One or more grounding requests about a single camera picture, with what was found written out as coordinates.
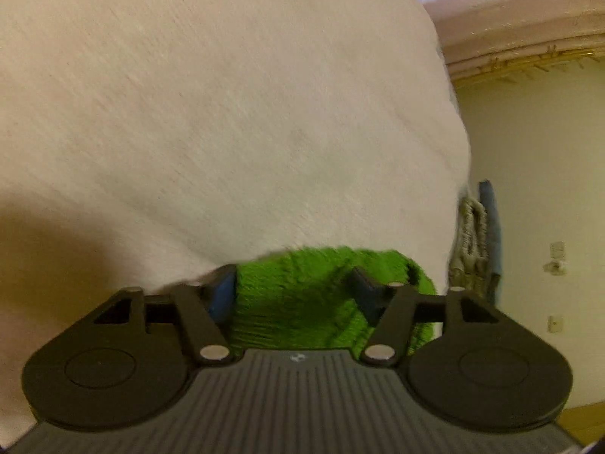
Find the green knitted sweater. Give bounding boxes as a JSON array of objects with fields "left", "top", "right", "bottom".
[{"left": 229, "top": 247, "right": 436, "bottom": 357}]

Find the grey-green folded garment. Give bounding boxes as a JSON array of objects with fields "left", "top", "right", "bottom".
[{"left": 448, "top": 197, "right": 488, "bottom": 297}]

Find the white and blue bedspread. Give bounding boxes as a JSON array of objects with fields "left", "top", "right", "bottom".
[{"left": 1, "top": 0, "right": 470, "bottom": 444}]

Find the beige drape curtain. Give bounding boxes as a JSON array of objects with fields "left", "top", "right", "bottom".
[{"left": 448, "top": 45, "right": 604, "bottom": 87}]

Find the pink sheer curtain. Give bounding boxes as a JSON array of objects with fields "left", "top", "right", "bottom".
[{"left": 419, "top": 0, "right": 604, "bottom": 69}]

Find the lower wall socket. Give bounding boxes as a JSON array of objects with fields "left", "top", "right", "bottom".
[{"left": 548, "top": 315, "right": 564, "bottom": 333}]

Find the wall socket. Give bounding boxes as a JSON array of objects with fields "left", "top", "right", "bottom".
[
  {"left": 548, "top": 315, "right": 564, "bottom": 333},
  {"left": 543, "top": 241, "right": 567, "bottom": 276}
]

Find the upper wall socket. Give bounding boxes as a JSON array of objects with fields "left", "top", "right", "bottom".
[{"left": 543, "top": 241, "right": 567, "bottom": 276}]

